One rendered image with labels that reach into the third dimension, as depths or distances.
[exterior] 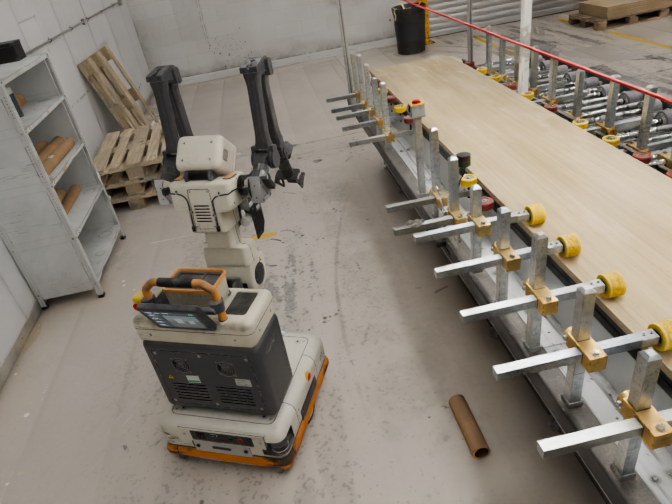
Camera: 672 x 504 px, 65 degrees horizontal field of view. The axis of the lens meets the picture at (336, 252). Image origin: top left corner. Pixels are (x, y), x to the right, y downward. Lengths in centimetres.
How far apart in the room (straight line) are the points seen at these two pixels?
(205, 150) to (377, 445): 151
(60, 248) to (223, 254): 184
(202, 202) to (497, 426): 164
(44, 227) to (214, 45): 643
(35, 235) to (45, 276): 33
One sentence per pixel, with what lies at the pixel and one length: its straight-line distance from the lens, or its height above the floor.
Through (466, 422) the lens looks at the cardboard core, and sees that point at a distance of 253.
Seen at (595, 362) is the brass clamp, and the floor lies 96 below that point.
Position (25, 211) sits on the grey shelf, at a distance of 394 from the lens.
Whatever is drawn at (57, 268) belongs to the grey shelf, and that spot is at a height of 31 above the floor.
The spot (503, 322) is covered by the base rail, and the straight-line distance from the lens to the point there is 206.
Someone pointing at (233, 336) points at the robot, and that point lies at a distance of 208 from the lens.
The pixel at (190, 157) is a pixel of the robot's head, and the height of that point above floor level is 133.
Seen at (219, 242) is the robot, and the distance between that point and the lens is 233.
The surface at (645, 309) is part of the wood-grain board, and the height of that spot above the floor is 90.
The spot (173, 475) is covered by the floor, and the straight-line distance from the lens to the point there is 274.
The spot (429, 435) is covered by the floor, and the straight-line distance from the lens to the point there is 258.
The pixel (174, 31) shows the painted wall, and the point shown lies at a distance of 984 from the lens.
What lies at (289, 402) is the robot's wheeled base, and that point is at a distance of 243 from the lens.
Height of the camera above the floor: 204
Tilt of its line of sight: 32 degrees down
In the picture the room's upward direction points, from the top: 10 degrees counter-clockwise
